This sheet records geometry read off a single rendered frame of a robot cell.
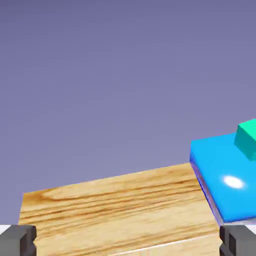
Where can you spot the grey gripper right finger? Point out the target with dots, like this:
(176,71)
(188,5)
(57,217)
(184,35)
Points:
(238,242)

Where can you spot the large blue box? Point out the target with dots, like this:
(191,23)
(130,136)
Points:
(220,160)

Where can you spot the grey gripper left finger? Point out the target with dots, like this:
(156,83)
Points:
(16,240)

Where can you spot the small green cube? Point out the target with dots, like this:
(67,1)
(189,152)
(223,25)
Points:
(247,138)

